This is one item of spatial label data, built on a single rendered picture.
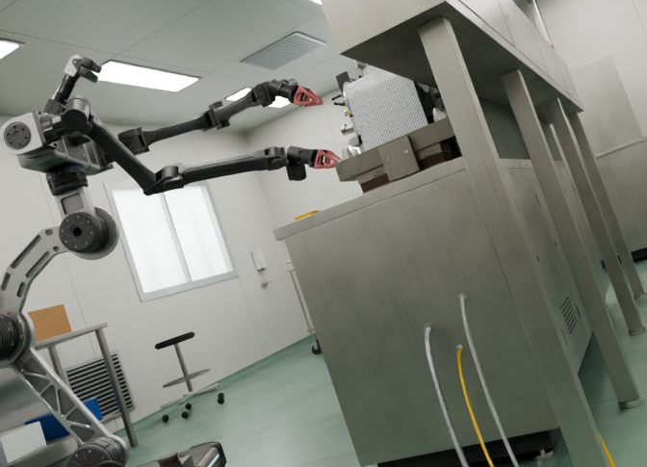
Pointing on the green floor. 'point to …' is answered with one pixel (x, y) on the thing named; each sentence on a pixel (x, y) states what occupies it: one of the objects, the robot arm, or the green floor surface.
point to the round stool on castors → (186, 374)
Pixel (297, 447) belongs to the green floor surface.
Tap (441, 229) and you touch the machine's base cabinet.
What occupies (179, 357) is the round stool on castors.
